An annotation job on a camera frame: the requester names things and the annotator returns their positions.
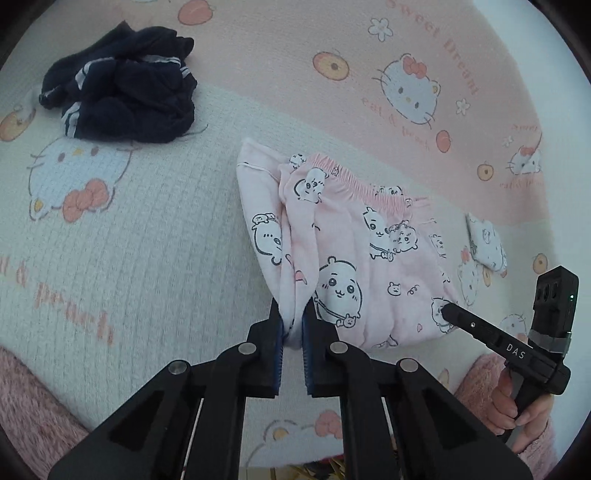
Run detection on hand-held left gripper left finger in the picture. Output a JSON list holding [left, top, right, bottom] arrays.
[[48, 300, 283, 480]]

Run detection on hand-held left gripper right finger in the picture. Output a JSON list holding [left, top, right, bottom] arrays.
[[301, 300, 534, 480]]

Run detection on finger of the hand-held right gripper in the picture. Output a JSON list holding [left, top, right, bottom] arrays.
[[441, 302, 504, 352]]

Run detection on pink printed pajama pants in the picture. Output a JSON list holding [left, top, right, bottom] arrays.
[[236, 137, 462, 350]]

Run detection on person's right hand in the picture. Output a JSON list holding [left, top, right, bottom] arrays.
[[485, 364, 552, 455]]

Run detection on white printed folded garment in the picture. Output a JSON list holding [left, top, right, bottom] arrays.
[[465, 212, 509, 273]]

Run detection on pink cat printed blanket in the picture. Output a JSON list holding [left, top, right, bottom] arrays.
[[0, 0, 591, 472]]

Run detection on navy striped garment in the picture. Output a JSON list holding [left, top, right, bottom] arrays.
[[38, 21, 198, 144]]

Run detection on gold wire stool frame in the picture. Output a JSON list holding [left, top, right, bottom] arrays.
[[277, 455, 398, 480]]

